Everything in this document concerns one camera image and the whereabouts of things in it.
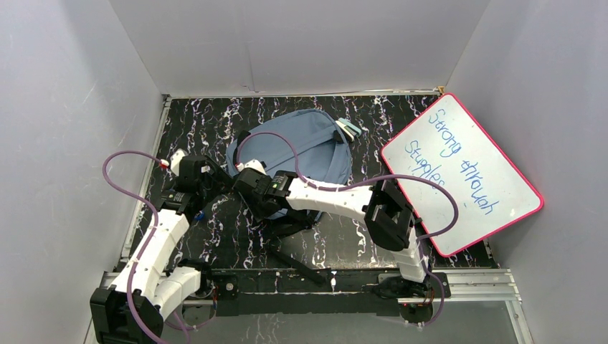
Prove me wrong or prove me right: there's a blue student backpack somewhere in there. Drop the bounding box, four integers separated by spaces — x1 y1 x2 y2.
227 109 354 284

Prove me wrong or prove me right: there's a teal eraser case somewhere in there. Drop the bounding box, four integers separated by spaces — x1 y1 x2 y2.
336 118 362 143

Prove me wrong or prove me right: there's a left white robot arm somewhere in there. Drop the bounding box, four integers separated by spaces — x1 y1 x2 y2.
90 150 232 343

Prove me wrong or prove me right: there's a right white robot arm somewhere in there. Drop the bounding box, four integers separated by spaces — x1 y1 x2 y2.
233 168 432 297

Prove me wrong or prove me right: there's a pink framed whiteboard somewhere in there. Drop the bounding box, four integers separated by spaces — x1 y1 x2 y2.
381 93 544 257

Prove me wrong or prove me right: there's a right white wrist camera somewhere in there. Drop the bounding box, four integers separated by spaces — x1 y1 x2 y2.
241 159 267 175

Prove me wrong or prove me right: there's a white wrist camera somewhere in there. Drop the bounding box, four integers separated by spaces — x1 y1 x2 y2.
169 149 187 176
241 159 267 175

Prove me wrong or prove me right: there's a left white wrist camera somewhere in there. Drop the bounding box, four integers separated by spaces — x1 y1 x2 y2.
169 149 187 176

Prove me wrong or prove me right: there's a black front rail frame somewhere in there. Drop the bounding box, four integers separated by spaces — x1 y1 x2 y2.
212 269 405 317

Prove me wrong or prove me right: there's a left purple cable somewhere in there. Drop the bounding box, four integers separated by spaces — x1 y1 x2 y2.
102 150 217 344

